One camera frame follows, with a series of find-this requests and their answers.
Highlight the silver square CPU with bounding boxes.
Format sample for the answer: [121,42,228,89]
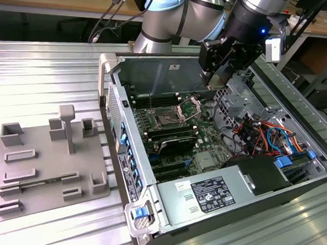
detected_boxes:
[209,65,233,91]

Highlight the open grey PC case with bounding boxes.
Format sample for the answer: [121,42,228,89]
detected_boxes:
[87,38,327,245]

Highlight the metal socket cover frame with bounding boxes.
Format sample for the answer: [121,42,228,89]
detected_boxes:
[173,96,205,125]

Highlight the silver perforated drive cage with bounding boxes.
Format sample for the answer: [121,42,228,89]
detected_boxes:
[211,80,268,131]

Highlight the black CPU socket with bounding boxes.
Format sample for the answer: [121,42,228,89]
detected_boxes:
[153,108,179,129]

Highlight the black installed RAM stick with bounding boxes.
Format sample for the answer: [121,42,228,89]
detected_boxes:
[147,127,198,144]
[144,121,197,136]

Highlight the black RAM slot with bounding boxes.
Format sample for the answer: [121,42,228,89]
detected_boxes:
[131,95,182,109]
[130,89,180,101]

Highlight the black camera cable with plug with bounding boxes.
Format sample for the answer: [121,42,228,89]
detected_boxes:
[101,7,147,35]

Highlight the black cable with metal tip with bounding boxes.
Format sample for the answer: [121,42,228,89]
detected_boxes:
[90,0,132,46]

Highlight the black graphics card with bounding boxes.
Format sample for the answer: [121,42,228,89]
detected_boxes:
[157,134,197,159]

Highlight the blue wire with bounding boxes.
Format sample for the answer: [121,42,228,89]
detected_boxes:
[264,126,293,156]

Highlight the red and orange wires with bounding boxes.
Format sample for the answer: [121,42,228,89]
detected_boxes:
[232,119,277,154]

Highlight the grey plastic parts rack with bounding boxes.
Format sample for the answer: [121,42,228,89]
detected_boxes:
[0,100,117,230]

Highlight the green RAM stick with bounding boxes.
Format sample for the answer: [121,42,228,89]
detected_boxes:
[21,174,67,189]

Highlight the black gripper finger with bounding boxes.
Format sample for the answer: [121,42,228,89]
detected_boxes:
[222,39,265,80]
[197,38,225,87]

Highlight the black plastic shroud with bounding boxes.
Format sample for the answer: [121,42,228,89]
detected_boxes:
[219,152,294,199]

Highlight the silver chipset heatsink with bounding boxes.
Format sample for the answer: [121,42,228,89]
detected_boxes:
[195,151,217,171]

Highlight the green motherboard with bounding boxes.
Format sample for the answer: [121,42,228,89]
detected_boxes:
[122,87,239,188]

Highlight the blue case latch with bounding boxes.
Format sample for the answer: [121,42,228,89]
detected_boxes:
[134,206,149,220]

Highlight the orange flat wires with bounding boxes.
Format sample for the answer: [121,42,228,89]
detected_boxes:
[287,132,311,155]

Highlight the wooden desk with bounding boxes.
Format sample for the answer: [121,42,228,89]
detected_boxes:
[0,0,327,39]

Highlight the silver power supply unit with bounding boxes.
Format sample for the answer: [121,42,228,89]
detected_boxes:
[153,159,257,233]

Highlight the black expansion slot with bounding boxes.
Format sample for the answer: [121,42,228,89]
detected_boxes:
[153,166,191,181]
[151,157,190,172]

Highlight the thin metal locking lever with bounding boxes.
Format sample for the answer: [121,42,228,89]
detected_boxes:
[147,90,155,112]

